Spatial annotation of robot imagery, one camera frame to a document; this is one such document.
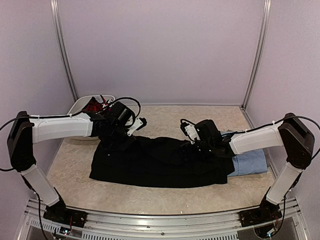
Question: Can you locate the white plastic bin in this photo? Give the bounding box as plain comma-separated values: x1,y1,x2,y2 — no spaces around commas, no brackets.
66,93,116,141

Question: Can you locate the aluminium front rail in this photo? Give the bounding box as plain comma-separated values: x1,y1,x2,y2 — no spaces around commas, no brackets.
17,197,308,240

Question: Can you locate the light blue folded shirt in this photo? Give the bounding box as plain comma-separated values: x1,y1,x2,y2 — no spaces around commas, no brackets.
219,129,268,177

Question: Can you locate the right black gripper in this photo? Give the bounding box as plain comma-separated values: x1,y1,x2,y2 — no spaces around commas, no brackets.
176,140,213,161

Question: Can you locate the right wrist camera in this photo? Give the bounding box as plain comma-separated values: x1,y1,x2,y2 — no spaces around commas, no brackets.
180,118,200,145

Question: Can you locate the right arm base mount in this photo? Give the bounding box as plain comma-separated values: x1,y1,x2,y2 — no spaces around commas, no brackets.
238,197,283,227

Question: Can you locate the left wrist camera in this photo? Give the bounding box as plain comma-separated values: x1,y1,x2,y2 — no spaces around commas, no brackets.
127,117,147,136

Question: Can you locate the aluminium corner post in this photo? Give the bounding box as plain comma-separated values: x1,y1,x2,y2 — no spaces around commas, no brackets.
50,0,79,102
241,0,272,112

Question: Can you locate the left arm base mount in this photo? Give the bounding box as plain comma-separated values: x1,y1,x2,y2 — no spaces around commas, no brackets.
43,198,88,228

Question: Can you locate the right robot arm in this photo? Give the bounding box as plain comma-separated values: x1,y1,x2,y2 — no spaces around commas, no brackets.
180,112,320,222

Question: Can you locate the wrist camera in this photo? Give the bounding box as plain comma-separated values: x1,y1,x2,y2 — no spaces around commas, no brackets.
127,117,147,136
180,118,200,145

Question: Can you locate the right aluminium corner post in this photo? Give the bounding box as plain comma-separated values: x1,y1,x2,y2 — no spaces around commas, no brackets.
241,0,272,112

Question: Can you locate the black long sleeve shirt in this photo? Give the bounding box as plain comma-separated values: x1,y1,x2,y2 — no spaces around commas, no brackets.
89,136,235,189

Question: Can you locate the left aluminium corner post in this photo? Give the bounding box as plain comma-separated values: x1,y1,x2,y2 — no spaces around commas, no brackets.
50,0,79,102

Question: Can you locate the red black plaid shirt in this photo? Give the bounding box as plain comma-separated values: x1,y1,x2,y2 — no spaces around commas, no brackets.
83,95,113,112

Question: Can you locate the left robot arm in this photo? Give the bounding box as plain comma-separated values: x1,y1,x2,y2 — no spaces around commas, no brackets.
7,101,137,223

